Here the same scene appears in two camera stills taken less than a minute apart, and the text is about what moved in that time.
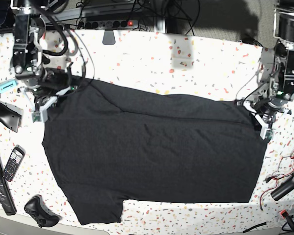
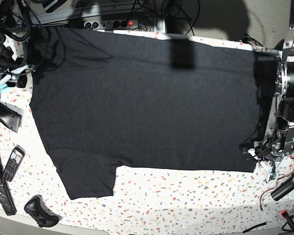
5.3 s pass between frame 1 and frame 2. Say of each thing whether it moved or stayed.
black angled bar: stayed
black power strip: stayed
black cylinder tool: stayed
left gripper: moved
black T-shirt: stayed
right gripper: moved
